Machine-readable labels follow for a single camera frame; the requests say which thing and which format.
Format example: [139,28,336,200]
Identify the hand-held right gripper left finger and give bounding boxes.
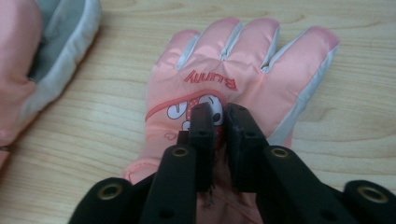
[177,102,217,193]

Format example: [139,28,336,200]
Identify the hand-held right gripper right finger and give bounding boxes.
[224,103,271,193]

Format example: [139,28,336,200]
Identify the pink padded glove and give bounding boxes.
[120,17,341,224]
[0,0,103,171]

